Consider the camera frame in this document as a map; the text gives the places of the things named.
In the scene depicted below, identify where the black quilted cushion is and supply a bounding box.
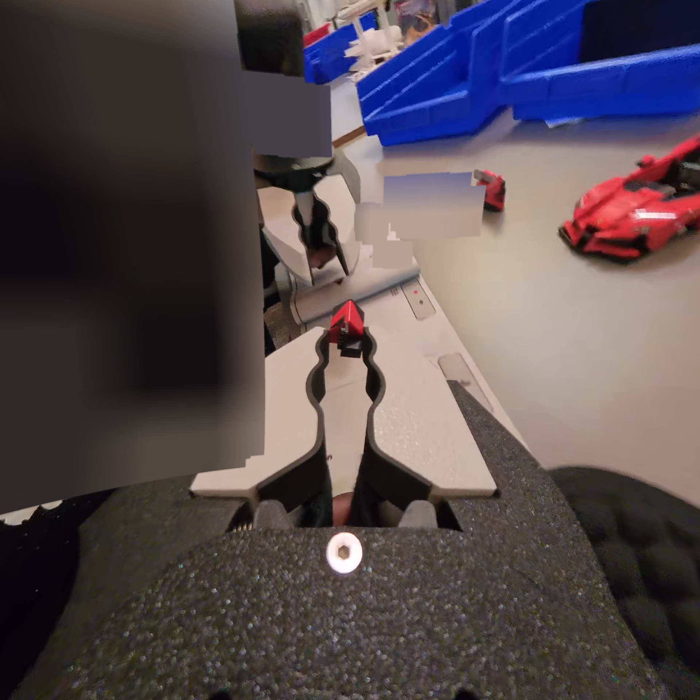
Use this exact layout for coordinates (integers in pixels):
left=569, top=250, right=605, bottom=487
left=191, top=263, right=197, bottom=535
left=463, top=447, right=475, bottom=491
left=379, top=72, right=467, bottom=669
left=547, top=465, right=700, bottom=700

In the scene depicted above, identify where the red lego assembly clear brick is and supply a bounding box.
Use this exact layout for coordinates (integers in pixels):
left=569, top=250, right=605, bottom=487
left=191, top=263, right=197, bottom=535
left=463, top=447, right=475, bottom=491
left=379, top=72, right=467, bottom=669
left=474, top=168, right=507, bottom=213

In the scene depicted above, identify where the row of blue bins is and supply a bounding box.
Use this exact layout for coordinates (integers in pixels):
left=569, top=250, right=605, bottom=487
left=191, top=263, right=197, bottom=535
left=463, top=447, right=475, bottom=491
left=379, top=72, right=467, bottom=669
left=302, top=10, right=379, bottom=84

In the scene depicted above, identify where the red lego car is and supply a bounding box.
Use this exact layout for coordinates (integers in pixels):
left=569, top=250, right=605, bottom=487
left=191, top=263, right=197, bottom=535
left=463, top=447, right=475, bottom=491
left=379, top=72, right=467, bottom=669
left=557, top=133, right=700, bottom=265

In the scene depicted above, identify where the blue plastic storage bin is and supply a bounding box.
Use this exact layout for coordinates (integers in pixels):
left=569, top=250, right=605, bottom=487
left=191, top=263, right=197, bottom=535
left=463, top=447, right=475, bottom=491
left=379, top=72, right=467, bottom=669
left=499, top=0, right=700, bottom=123
left=357, top=0, right=516, bottom=147

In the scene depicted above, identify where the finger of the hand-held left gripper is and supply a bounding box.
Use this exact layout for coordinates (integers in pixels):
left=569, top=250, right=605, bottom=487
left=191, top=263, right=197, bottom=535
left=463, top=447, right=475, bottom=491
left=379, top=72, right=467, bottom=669
left=313, top=175, right=363, bottom=276
left=257, top=188, right=318, bottom=286

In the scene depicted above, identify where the white stand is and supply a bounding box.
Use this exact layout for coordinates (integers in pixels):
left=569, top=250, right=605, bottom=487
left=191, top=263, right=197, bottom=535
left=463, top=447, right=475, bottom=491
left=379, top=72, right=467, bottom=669
left=343, top=0, right=407, bottom=71

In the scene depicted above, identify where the small red wedge lego assembly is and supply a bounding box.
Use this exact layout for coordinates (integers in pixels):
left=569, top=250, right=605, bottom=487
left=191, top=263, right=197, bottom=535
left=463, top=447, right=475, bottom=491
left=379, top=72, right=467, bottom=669
left=329, top=299, right=366, bottom=358

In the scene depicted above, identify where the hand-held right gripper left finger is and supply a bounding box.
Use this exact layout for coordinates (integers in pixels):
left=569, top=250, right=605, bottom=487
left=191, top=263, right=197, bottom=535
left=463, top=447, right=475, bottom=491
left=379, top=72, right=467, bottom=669
left=190, top=326, right=330, bottom=501

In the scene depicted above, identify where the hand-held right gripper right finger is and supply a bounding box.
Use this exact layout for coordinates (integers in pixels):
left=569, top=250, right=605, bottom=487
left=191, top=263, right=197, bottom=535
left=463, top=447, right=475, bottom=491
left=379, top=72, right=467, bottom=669
left=358, top=327, right=499, bottom=499

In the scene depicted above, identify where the lego instruction booklet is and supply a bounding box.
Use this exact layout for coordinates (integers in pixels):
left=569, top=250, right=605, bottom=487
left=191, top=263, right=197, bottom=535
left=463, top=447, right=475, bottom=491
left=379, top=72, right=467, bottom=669
left=264, top=261, right=543, bottom=472

